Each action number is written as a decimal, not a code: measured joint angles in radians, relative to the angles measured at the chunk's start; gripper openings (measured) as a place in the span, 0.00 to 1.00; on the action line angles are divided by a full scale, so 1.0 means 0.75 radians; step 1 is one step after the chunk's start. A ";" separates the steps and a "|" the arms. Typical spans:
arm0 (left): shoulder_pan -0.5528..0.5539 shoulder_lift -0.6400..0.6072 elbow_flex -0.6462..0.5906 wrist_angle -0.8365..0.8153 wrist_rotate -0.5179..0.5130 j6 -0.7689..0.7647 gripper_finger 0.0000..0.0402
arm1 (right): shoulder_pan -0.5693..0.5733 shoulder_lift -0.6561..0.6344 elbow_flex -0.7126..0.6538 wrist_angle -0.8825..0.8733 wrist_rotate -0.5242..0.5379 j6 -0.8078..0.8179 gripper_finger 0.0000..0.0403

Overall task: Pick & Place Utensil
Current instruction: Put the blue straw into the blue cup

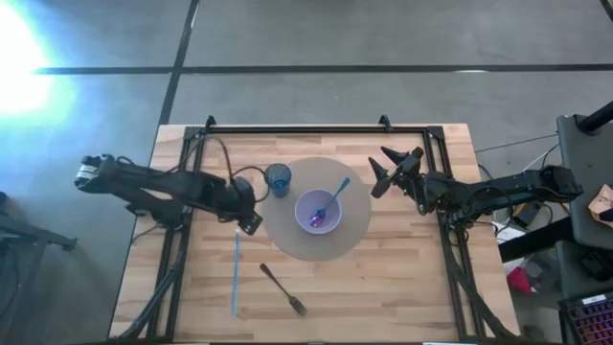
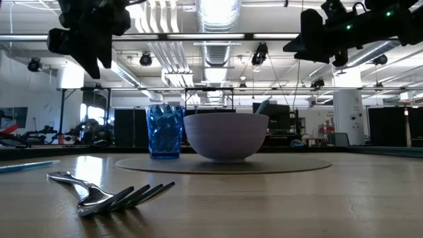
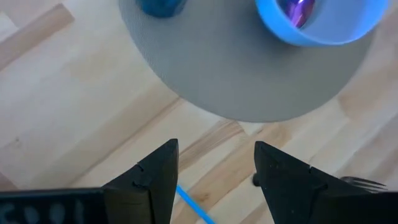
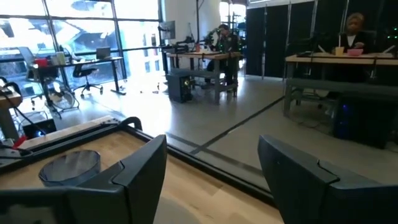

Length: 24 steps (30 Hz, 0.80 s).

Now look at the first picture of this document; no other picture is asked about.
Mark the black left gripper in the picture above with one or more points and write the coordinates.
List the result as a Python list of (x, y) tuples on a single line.
[(243, 199)]

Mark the dark metal fork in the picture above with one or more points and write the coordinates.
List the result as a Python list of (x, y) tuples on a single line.
[(282, 289)]

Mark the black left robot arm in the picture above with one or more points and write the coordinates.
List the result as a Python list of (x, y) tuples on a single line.
[(153, 184)]

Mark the black power supply box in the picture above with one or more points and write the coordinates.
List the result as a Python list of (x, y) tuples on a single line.
[(530, 211)]

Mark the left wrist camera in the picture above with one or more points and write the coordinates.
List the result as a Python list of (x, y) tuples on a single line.
[(251, 223)]

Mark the black tripod stand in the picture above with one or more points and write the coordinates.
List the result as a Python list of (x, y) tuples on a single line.
[(29, 232)]

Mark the light blue straw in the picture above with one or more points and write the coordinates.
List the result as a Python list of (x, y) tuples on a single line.
[(235, 273)]

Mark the blue faceted plastic tumbler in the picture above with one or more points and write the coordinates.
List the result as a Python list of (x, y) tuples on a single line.
[(278, 181)]

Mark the black aluminium table frame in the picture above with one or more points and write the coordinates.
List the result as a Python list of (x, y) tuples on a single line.
[(311, 129)]

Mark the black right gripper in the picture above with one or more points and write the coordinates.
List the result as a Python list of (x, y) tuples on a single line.
[(407, 172)]

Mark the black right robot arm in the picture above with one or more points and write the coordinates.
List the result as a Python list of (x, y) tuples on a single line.
[(503, 189)]

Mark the grey cart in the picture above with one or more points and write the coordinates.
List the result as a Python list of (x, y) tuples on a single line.
[(589, 191)]

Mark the brown paper bag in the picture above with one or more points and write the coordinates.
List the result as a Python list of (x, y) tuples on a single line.
[(602, 203)]

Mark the round beige placemat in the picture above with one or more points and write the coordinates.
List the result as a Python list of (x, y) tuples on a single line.
[(297, 244)]

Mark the iridescent purple spoon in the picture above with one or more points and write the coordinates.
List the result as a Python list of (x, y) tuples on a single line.
[(317, 218)]

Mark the pale lavender bowl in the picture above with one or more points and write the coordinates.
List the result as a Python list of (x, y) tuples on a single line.
[(306, 213)]

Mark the black backlit keyboard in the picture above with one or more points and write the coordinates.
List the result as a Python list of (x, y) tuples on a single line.
[(589, 318)]

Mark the red bag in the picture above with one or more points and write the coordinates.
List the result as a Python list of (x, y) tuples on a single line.
[(519, 280)]

